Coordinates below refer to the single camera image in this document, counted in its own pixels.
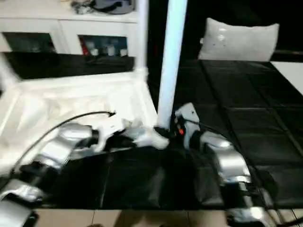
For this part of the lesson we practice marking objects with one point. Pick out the grey cushion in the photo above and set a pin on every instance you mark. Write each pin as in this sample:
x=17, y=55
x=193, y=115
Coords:
x=239, y=40

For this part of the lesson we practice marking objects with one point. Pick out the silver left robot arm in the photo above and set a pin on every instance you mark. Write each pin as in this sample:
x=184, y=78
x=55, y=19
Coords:
x=52, y=151

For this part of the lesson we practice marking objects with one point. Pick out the white glass-door cabinet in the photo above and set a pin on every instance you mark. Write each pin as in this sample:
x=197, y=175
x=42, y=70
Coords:
x=47, y=28

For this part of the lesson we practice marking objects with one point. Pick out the black sofa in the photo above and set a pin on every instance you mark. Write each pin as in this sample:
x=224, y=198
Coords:
x=154, y=28

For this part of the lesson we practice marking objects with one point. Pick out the white plastic table leg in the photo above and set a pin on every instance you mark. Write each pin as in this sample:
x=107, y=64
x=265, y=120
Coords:
x=171, y=56
x=7, y=71
x=141, y=38

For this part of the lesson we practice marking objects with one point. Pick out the white flat board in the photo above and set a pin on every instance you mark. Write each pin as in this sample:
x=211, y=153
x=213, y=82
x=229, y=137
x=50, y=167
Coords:
x=289, y=73

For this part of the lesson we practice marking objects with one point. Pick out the black work mat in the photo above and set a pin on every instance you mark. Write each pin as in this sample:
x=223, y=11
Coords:
x=255, y=118

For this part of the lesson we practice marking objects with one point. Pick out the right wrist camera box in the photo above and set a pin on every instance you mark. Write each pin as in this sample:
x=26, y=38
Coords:
x=187, y=116

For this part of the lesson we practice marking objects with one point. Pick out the white plastic table top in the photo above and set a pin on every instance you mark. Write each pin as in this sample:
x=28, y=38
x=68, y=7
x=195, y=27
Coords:
x=57, y=99

